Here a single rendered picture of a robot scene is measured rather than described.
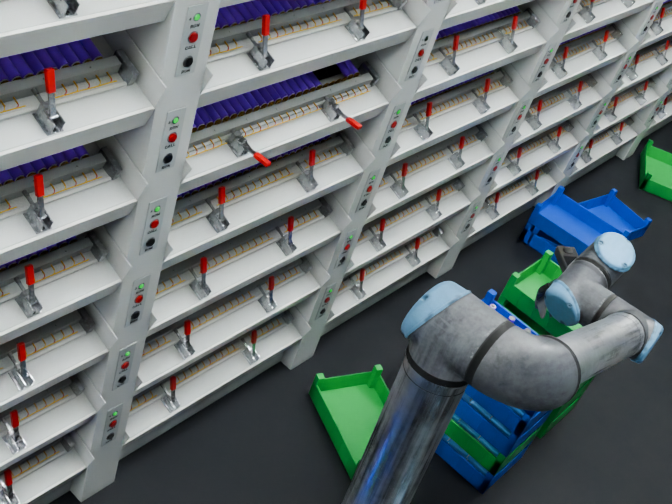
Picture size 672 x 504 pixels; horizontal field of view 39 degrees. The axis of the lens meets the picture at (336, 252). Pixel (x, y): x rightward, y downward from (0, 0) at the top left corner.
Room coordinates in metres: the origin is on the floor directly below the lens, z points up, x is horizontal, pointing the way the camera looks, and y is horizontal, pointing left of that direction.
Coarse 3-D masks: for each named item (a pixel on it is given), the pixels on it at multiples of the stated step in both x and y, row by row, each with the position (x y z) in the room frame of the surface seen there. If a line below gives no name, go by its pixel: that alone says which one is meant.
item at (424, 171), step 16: (480, 128) 2.48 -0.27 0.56; (448, 144) 2.34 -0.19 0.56; (464, 144) 2.42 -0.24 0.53; (480, 144) 2.46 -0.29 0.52; (496, 144) 2.47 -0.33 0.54; (400, 160) 2.18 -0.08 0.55; (416, 160) 2.21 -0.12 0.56; (432, 160) 2.28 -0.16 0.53; (448, 160) 2.32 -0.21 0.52; (464, 160) 2.36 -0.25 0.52; (480, 160) 2.40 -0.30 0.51; (384, 176) 2.09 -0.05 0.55; (400, 176) 2.13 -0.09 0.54; (416, 176) 2.18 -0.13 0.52; (432, 176) 2.22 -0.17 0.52; (448, 176) 2.26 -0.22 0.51; (384, 192) 2.06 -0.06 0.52; (400, 192) 2.07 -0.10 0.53; (416, 192) 2.13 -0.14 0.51; (384, 208) 2.01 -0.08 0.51
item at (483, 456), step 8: (456, 424) 1.75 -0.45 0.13; (448, 432) 1.75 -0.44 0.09; (456, 432) 1.74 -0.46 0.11; (464, 432) 1.73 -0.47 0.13; (536, 432) 1.83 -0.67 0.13; (456, 440) 1.74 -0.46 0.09; (464, 440) 1.73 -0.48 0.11; (472, 440) 1.72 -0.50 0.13; (528, 440) 1.80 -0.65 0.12; (464, 448) 1.73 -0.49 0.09; (472, 448) 1.72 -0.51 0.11; (480, 448) 1.71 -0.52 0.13; (520, 448) 1.77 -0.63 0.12; (472, 456) 1.71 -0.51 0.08; (480, 456) 1.70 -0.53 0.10; (488, 456) 1.69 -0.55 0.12; (504, 456) 1.68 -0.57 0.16; (512, 456) 1.74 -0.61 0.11; (488, 464) 1.69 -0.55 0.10; (496, 464) 1.68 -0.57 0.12; (504, 464) 1.71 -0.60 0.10; (496, 472) 1.68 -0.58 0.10
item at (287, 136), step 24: (360, 72) 1.88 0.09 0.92; (384, 72) 1.87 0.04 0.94; (360, 96) 1.81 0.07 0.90; (384, 96) 1.86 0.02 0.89; (312, 120) 1.66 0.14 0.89; (336, 120) 1.70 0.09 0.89; (360, 120) 1.79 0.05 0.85; (216, 144) 1.45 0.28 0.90; (264, 144) 1.53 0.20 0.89; (288, 144) 1.58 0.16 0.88; (192, 168) 1.37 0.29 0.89; (216, 168) 1.40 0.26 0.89; (240, 168) 1.48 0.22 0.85
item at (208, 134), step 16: (352, 80) 1.81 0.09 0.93; (368, 80) 1.84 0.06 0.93; (304, 96) 1.68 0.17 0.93; (320, 96) 1.70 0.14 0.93; (256, 112) 1.56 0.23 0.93; (272, 112) 1.58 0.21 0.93; (288, 112) 1.63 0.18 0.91; (208, 128) 1.45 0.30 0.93; (224, 128) 1.47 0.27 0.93; (240, 128) 1.51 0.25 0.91; (192, 144) 1.40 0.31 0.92
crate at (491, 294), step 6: (486, 294) 1.98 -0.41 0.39; (492, 294) 1.97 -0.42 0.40; (486, 300) 1.98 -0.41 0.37; (492, 300) 1.98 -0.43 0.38; (498, 306) 1.97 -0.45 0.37; (498, 312) 1.97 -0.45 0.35; (504, 312) 1.96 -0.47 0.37; (510, 312) 1.96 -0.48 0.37; (516, 318) 1.95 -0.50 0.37; (516, 324) 1.94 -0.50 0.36; (522, 324) 1.93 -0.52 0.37; (528, 414) 1.68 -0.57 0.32; (534, 414) 1.69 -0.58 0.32
